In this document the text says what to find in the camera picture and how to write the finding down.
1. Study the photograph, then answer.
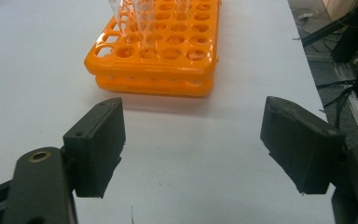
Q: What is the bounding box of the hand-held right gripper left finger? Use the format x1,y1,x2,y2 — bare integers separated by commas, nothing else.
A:
62,97,127,199

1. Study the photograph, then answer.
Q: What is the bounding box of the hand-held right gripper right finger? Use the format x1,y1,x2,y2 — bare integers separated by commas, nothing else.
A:
259,95,347,195

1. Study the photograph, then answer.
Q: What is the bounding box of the orange plastic test tube rack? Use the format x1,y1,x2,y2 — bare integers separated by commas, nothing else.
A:
83,0,222,98

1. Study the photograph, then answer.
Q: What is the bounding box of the clear glass test tube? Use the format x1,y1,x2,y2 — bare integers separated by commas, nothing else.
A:
175,0,191,21
132,0,157,51
107,0,133,45

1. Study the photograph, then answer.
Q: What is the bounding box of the black metal stand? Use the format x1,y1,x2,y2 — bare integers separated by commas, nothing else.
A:
301,0,358,105

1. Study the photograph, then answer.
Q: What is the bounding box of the black cable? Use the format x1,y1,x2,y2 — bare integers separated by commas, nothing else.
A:
316,78,357,129

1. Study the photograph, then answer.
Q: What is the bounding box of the white cable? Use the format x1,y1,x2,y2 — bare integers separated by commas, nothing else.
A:
292,8,315,22

